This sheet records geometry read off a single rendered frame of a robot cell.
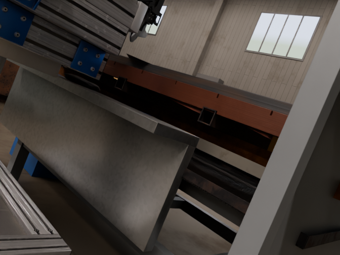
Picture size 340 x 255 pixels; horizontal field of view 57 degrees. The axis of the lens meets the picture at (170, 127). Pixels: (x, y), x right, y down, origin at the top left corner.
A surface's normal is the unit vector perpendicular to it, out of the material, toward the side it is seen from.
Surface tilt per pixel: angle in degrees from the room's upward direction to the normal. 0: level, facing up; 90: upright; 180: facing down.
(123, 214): 90
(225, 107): 90
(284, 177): 90
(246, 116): 90
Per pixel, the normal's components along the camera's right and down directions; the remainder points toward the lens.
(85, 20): 0.67, 0.31
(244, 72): -0.63, -0.23
